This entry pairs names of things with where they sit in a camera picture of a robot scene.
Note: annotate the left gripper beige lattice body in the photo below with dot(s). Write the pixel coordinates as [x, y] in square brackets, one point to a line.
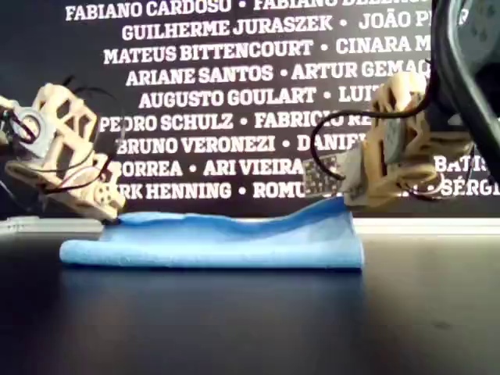
[62, 129]

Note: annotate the left gripper moving beige finger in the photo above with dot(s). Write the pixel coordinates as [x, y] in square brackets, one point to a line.
[107, 197]

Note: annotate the black banner white names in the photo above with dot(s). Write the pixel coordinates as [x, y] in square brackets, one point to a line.
[234, 51]

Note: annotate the right gripper beige lattice body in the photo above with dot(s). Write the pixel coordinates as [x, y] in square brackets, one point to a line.
[410, 136]

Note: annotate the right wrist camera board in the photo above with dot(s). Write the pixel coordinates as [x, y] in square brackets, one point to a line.
[322, 176]

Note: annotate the blue cloth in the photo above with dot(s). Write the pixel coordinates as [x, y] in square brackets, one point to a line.
[215, 246]

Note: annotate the left gripper fixed beige finger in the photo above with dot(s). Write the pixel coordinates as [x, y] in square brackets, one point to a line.
[78, 207]

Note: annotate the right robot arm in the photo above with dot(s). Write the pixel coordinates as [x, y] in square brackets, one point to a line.
[468, 78]

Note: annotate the right gripper fixed beige finger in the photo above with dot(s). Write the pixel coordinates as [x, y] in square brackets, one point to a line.
[363, 200]

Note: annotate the aluminium table frame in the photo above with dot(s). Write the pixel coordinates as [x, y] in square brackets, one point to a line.
[422, 226]

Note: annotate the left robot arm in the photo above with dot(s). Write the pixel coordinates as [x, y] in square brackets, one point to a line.
[6, 102]

